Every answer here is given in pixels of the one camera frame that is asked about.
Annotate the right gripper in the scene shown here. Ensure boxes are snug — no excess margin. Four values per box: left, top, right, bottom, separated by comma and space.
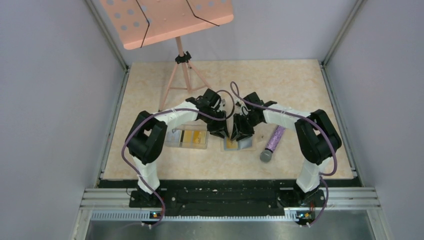
231, 113, 262, 142

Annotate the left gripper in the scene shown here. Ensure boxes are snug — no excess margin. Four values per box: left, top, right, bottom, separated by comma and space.
200, 108, 229, 139

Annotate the yellow credit card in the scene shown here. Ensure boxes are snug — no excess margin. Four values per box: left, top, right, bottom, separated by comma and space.
224, 139, 239, 151
192, 130, 208, 148

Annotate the clear plastic card box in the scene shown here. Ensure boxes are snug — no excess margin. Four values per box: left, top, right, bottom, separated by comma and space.
164, 124, 209, 150

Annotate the purple glitter microphone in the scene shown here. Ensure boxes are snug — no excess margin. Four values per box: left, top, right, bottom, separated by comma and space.
259, 125, 286, 163

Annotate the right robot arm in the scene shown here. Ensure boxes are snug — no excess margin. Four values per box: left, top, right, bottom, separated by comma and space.
231, 92, 342, 206

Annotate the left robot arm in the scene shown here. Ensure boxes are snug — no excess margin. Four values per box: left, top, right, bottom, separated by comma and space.
122, 88, 229, 207

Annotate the black stripe yellow card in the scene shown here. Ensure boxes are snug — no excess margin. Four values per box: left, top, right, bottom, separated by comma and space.
181, 130, 194, 148

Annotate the white grey credit card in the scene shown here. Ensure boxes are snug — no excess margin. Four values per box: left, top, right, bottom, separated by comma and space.
165, 128, 182, 148

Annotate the pink music stand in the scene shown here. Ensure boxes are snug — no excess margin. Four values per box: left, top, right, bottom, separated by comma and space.
100, 0, 234, 110

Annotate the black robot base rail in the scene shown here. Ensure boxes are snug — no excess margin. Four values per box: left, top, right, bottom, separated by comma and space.
129, 180, 325, 217

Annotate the grey slotted cable duct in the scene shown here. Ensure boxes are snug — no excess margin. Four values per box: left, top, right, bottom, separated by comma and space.
90, 209, 313, 223

